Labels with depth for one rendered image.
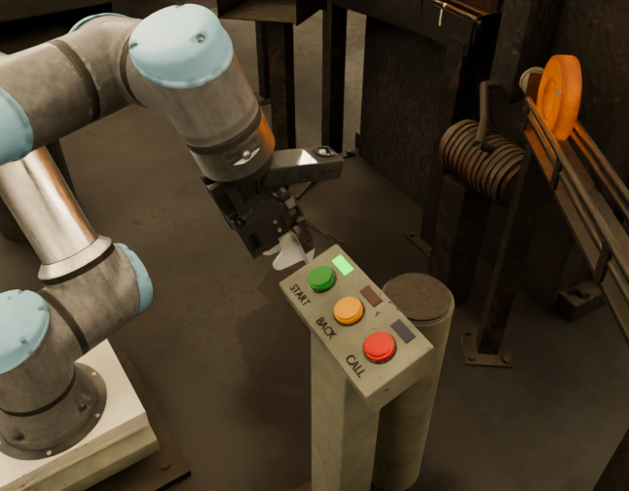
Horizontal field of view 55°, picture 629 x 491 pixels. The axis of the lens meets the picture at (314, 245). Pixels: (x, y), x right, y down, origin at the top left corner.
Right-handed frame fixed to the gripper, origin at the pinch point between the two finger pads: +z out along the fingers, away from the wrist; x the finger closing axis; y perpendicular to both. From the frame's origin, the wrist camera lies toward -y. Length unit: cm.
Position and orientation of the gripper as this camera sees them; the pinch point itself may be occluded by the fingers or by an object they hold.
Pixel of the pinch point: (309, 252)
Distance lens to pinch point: 83.4
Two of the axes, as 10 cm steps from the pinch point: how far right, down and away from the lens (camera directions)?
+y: -8.2, 5.6, -1.4
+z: 3.0, 6.2, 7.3
